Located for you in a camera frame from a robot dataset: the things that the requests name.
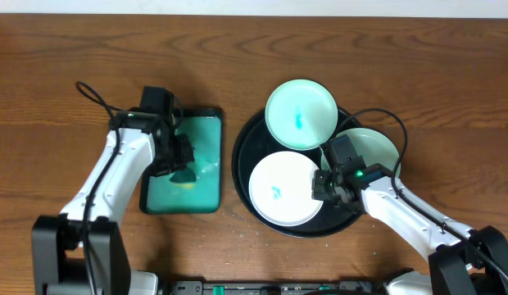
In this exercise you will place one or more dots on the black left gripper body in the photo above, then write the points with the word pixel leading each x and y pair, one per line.
pixel 184 152

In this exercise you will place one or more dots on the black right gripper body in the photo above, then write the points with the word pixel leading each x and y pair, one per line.
pixel 320 187

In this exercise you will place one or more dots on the dark green sponge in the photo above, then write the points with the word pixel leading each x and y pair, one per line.
pixel 185 178

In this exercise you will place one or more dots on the mint green plate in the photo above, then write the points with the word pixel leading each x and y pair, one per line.
pixel 373 146

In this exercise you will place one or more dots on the white plate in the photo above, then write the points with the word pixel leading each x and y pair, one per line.
pixel 280 189

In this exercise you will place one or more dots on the mint plate with stain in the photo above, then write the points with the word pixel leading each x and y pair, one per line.
pixel 301 114

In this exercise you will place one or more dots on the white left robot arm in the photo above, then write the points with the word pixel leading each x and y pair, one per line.
pixel 81 250

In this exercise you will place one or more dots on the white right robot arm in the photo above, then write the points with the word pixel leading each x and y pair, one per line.
pixel 462 260

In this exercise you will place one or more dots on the black rectangular soap tray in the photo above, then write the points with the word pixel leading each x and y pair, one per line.
pixel 158 196

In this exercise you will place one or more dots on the round black tray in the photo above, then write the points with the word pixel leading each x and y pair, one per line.
pixel 255 142

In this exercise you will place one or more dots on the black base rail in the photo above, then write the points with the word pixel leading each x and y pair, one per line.
pixel 272 288

